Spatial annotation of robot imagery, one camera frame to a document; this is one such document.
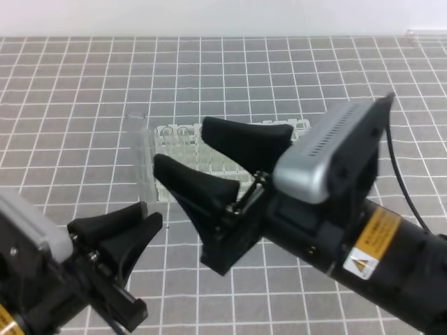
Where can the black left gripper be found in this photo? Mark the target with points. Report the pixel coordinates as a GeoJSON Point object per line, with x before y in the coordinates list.
{"type": "Point", "coordinates": [104, 255]}

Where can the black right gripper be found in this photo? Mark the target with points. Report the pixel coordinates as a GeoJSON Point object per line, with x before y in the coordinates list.
{"type": "Point", "coordinates": [230, 229]}

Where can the clear glass test tube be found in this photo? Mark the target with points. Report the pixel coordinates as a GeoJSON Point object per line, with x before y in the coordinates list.
{"type": "Point", "coordinates": [141, 134]}

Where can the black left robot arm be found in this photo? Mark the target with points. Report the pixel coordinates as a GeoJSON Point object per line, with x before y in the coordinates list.
{"type": "Point", "coordinates": [10, 278]}

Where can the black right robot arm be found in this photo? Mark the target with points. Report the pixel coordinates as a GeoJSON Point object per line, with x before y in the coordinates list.
{"type": "Point", "coordinates": [384, 258]}

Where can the white test tube rack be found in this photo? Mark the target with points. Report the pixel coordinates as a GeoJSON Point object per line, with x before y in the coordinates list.
{"type": "Point", "coordinates": [203, 159]}

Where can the clear test tube in rack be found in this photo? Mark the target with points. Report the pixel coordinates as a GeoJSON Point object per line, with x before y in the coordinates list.
{"type": "Point", "coordinates": [184, 144]}
{"type": "Point", "coordinates": [168, 144]}

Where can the grey checked tablecloth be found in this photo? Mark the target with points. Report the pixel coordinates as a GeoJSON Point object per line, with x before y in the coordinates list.
{"type": "Point", "coordinates": [66, 146]}

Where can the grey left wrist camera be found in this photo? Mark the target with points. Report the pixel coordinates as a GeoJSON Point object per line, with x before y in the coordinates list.
{"type": "Point", "coordinates": [32, 223]}

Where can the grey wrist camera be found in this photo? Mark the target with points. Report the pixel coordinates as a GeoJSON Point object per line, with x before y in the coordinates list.
{"type": "Point", "coordinates": [32, 223]}
{"type": "Point", "coordinates": [330, 156]}

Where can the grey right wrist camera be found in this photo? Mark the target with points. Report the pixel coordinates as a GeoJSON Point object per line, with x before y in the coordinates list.
{"type": "Point", "coordinates": [330, 156]}

